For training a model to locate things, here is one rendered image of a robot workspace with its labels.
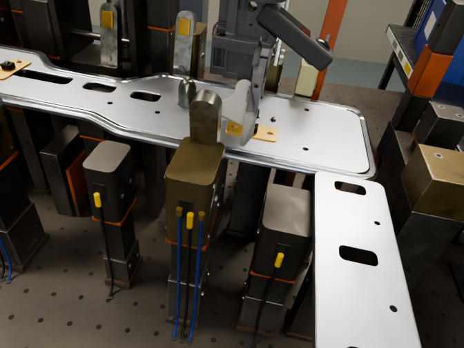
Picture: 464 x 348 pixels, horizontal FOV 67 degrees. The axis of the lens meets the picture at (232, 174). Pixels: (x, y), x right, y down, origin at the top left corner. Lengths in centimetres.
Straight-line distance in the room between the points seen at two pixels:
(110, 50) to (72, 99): 18
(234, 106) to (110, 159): 19
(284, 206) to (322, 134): 18
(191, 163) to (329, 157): 24
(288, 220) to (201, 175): 14
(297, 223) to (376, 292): 13
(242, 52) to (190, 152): 15
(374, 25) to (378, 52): 29
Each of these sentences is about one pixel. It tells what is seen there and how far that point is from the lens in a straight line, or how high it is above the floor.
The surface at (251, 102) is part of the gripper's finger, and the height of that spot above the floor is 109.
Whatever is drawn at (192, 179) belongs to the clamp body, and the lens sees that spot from 41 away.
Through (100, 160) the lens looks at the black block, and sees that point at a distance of 53.
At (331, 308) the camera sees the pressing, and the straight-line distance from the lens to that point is 39.
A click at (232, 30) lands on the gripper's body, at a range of 50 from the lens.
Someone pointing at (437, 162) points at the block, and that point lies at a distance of 54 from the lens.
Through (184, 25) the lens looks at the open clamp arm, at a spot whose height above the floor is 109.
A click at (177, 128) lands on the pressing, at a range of 57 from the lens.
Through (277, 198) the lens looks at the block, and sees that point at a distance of 50.
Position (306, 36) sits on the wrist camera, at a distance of 49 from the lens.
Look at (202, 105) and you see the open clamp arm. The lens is 42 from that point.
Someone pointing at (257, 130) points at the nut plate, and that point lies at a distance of 58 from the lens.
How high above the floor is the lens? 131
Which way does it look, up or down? 40 degrees down
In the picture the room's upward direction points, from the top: 8 degrees clockwise
